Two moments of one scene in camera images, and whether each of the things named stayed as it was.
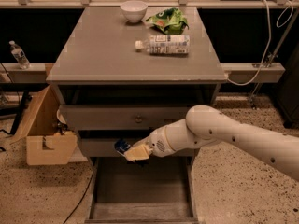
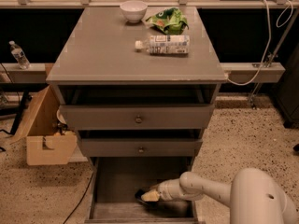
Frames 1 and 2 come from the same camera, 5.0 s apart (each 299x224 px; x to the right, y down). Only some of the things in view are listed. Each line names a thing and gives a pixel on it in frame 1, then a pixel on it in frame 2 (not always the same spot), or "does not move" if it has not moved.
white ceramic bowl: (134, 10) does not move
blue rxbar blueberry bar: (121, 147) → (138, 195)
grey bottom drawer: (158, 190) does not move
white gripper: (157, 143) → (163, 190)
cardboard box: (46, 145) does not move
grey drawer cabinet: (121, 72) does not move
